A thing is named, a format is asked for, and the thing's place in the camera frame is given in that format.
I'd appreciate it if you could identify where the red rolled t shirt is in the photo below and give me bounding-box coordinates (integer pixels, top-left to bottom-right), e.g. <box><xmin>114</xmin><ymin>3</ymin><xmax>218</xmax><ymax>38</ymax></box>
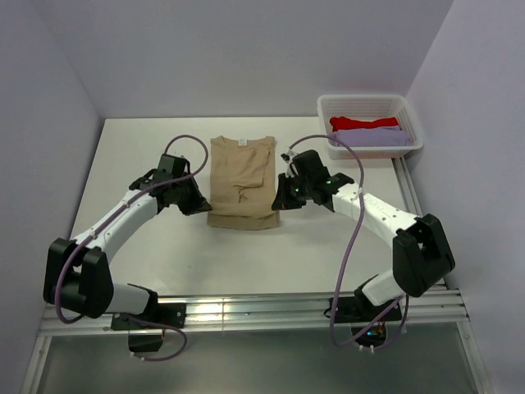
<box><xmin>329</xmin><ymin>117</ymin><xmax>400</xmax><ymax>132</ymax></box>

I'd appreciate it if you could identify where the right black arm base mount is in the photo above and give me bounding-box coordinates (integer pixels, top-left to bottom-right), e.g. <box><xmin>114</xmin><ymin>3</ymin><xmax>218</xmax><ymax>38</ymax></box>
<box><xmin>335</xmin><ymin>296</ymin><xmax>408</xmax><ymax>347</ymax></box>

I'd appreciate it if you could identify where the lilac rolled t shirt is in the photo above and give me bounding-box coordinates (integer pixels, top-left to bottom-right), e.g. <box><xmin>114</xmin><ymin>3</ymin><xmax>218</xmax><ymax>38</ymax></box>
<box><xmin>331</xmin><ymin>126</ymin><xmax>412</xmax><ymax>148</ymax></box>

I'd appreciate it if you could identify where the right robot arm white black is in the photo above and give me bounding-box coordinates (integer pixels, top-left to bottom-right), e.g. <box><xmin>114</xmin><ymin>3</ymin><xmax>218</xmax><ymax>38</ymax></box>
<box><xmin>272</xmin><ymin>149</ymin><xmax>455</xmax><ymax>320</ymax></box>

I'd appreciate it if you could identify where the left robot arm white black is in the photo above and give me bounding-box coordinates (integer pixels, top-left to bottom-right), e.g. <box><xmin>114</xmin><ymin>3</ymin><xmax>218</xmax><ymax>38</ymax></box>
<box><xmin>43</xmin><ymin>153</ymin><xmax>212</xmax><ymax>328</ymax></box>

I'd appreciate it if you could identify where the beige t shirt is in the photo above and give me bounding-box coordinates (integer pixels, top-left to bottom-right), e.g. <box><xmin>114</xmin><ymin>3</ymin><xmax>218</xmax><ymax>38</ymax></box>
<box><xmin>207</xmin><ymin>136</ymin><xmax>280</xmax><ymax>231</ymax></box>

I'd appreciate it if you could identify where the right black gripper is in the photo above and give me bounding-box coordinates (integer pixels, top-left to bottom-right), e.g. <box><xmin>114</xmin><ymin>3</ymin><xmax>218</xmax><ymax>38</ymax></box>
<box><xmin>273</xmin><ymin>172</ymin><xmax>313</xmax><ymax>210</ymax></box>

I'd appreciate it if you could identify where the aluminium frame rail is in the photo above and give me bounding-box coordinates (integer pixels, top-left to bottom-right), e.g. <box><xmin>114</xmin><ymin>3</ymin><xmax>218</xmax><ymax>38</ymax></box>
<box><xmin>20</xmin><ymin>117</ymin><xmax>493</xmax><ymax>394</ymax></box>

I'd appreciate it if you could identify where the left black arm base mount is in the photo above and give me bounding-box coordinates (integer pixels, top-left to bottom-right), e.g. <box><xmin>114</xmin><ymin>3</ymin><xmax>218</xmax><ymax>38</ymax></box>
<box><xmin>110</xmin><ymin>303</ymin><xmax>188</xmax><ymax>362</ymax></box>

